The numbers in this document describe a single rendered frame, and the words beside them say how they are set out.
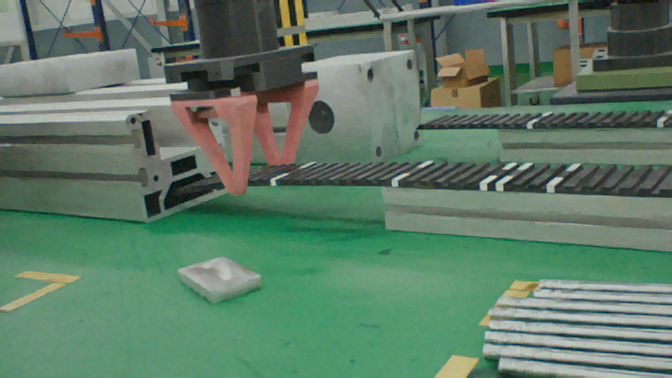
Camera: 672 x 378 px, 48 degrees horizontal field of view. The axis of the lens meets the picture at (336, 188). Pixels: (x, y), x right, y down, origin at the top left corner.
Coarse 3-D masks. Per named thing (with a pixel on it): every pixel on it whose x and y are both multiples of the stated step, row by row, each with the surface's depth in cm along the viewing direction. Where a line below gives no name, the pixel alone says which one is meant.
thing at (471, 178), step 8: (472, 168) 48; (480, 168) 48; (488, 168) 47; (496, 168) 47; (464, 176) 46; (472, 176) 46; (480, 176) 46; (488, 176) 46; (448, 184) 45; (456, 184) 45; (464, 184) 45; (472, 184) 44
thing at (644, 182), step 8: (640, 168) 43; (648, 168) 43; (664, 168) 42; (632, 176) 41; (640, 176) 41; (648, 176) 42; (656, 176) 41; (664, 176) 41; (624, 184) 40; (632, 184) 40; (640, 184) 40; (648, 184) 39; (656, 184) 40; (616, 192) 40; (624, 192) 39; (632, 192) 39; (640, 192) 39; (648, 192) 39; (656, 192) 39
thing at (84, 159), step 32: (0, 128) 66; (32, 128) 63; (64, 128) 61; (96, 128) 58; (128, 128) 56; (160, 128) 65; (0, 160) 67; (32, 160) 64; (64, 160) 62; (96, 160) 59; (128, 160) 57; (160, 160) 59; (192, 160) 62; (0, 192) 69; (32, 192) 66; (64, 192) 63; (96, 192) 60; (128, 192) 58; (160, 192) 59; (224, 192) 65
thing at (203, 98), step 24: (192, 96) 52; (216, 96) 51; (240, 96) 52; (192, 120) 54; (240, 120) 51; (216, 144) 55; (240, 144) 52; (216, 168) 55; (240, 168) 54; (240, 192) 55
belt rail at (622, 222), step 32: (384, 192) 48; (416, 192) 47; (448, 192) 45; (480, 192) 44; (512, 192) 43; (416, 224) 47; (448, 224) 46; (480, 224) 45; (512, 224) 44; (544, 224) 43; (576, 224) 42; (608, 224) 41; (640, 224) 40
